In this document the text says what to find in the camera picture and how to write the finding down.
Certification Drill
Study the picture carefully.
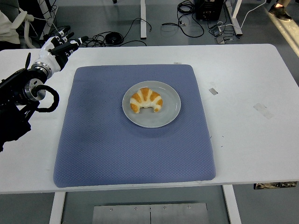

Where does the black floor cable loop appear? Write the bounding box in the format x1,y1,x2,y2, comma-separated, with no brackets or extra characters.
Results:
161,0,205,38

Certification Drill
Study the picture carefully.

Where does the golden croissant bread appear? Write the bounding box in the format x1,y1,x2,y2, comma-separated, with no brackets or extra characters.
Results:
129,87,164,114

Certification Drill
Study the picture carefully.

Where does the grey metal plate with screws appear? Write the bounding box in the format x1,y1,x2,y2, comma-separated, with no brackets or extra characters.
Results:
92,203,209,224

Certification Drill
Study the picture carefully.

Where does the round grey plate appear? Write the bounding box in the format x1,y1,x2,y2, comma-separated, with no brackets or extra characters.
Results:
122,80,182,129

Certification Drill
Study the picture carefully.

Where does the white floor cable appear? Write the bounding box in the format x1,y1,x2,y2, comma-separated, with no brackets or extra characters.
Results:
217,1,267,27

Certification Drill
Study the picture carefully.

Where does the large clear tape piece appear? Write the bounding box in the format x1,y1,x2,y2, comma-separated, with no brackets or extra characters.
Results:
252,103,274,120

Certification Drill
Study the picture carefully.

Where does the white table leg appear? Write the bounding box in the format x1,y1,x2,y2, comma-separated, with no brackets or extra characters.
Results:
221,184,242,224
48,191,67,224

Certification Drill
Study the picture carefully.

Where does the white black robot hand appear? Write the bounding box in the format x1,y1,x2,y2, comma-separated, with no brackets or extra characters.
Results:
33,27,89,72

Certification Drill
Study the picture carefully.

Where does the blue quilted mat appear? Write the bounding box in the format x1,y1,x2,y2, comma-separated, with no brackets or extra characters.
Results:
53,64,216,189

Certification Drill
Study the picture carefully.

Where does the person's foot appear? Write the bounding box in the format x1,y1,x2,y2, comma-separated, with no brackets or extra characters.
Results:
268,2,293,22

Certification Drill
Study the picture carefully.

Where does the camouflage patterned strip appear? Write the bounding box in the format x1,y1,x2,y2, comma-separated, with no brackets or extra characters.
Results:
254,181,298,190

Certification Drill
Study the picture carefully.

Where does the white cloth bundle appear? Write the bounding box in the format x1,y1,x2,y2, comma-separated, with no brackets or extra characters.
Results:
0,10,21,45

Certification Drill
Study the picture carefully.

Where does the white desk leg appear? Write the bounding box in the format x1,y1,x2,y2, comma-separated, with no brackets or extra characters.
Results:
139,0,147,39
225,0,243,36

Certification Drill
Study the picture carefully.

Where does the black equipment box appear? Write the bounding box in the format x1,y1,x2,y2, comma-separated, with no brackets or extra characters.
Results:
195,0,225,21

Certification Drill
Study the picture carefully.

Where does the grey power adapter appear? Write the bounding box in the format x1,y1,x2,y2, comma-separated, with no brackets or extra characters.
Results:
209,26,224,37

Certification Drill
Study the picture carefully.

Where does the coiled black cable with disc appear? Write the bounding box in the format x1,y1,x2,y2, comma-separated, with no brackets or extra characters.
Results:
92,31,124,47

